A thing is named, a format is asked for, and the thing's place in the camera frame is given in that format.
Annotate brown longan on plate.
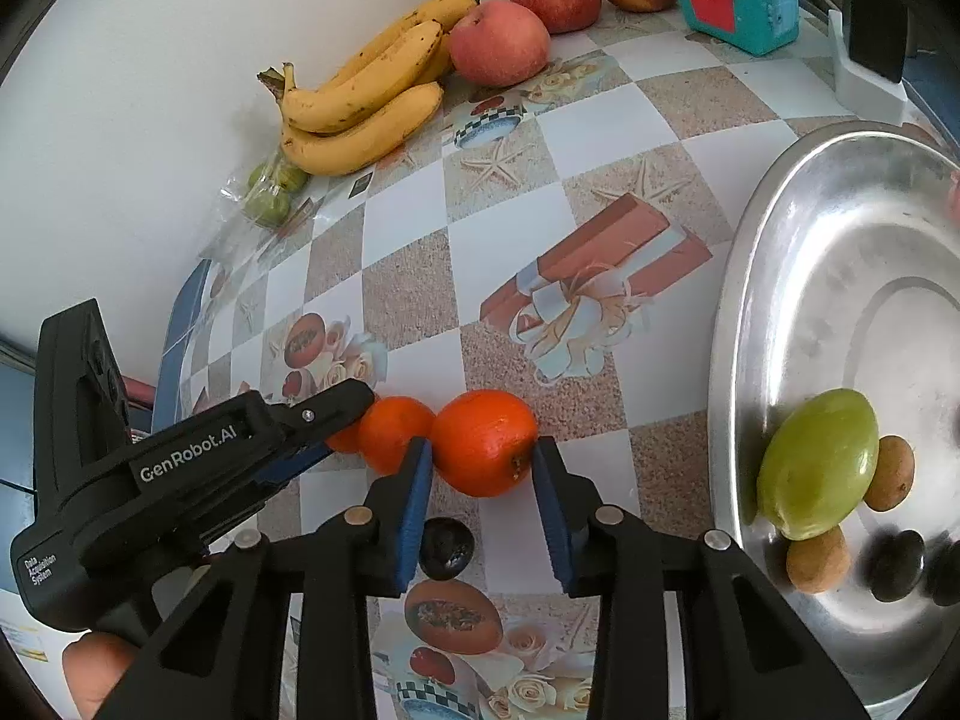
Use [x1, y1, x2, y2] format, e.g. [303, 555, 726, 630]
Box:
[864, 436, 916, 512]

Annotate green mango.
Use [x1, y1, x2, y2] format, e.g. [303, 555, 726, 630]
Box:
[757, 388, 878, 541]

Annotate dark plum on plate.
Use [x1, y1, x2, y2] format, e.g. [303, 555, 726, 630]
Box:
[869, 530, 926, 603]

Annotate red apple front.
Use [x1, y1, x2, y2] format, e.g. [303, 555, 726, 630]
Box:
[449, 0, 550, 88]

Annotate orange tangerine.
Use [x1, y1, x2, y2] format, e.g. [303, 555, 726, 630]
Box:
[358, 397, 436, 476]
[325, 421, 363, 455]
[430, 390, 537, 499]

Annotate black phone on stand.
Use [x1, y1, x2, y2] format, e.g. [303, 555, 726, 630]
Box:
[844, 0, 908, 83]

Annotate yellow banana bunch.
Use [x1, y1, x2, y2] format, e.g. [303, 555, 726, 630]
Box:
[257, 0, 480, 176]

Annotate brown longan lower plate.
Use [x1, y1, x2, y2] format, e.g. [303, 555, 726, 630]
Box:
[786, 525, 853, 595]

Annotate silver metal plate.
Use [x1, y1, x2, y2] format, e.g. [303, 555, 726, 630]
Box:
[708, 122, 958, 718]

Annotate clear bag green fruits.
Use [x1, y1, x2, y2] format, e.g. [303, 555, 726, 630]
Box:
[200, 149, 331, 263]

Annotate person's hand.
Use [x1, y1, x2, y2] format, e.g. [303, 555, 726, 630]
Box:
[62, 632, 139, 720]

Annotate patterned checkered tablecloth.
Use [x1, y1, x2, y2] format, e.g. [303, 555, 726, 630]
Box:
[148, 7, 932, 720]

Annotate white phone stand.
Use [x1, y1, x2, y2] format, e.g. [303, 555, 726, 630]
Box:
[828, 8, 910, 125]

